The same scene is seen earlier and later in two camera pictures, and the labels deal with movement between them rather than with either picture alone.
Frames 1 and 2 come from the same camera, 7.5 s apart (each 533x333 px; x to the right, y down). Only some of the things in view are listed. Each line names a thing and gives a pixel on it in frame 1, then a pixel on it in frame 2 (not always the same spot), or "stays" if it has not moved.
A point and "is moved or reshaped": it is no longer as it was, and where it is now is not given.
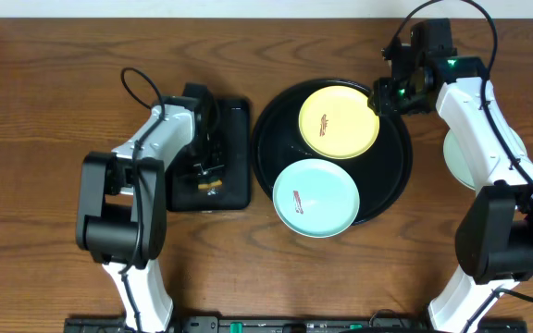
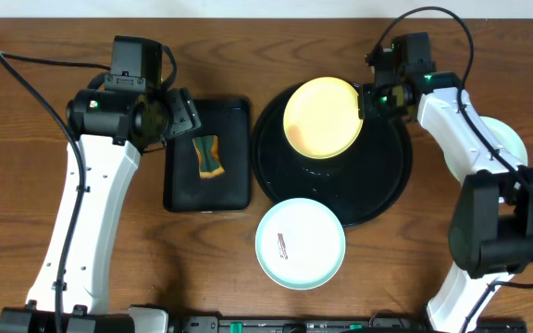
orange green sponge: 215,181 is moved or reshaped
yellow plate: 339,122 is moved or reshaped
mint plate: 316,198 -> 300,243
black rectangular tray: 212,172 stays
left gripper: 212,167 -> 181,115
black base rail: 287,325 stays
